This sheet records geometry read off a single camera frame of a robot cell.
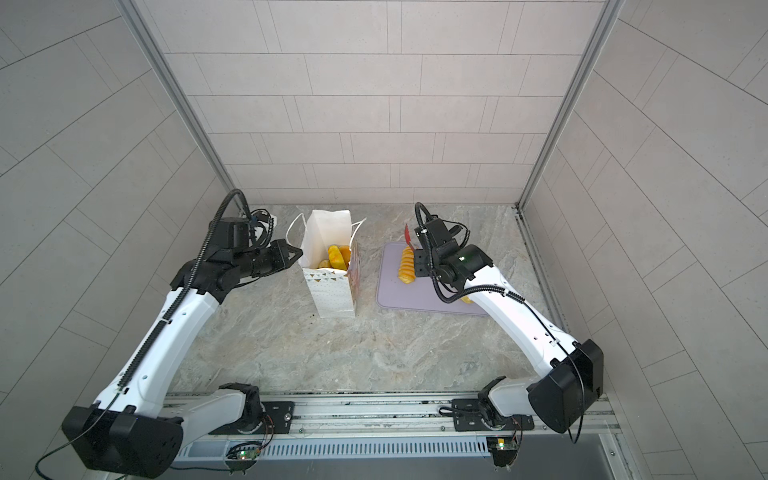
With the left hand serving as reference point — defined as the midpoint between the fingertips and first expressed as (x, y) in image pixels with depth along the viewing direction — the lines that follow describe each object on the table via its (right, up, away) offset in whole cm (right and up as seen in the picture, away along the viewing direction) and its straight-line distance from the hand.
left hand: (309, 248), depth 73 cm
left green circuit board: (-11, -44, -8) cm, 46 cm away
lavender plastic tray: (+29, -16, +22) cm, 40 cm away
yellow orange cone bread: (+4, -4, +14) cm, 15 cm away
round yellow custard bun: (+6, -3, +17) cm, 18 cm away
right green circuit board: (+46, -46, -5) cm, 66 cm away
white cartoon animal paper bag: (+5, -12, +4) cm, 14 cm away
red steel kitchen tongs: (+25, +2, +10) cm, 27 cm away
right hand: (+28, -3, +6) cm, 29 cm away
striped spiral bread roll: (+24, -9, +21) cm, 33 cm away
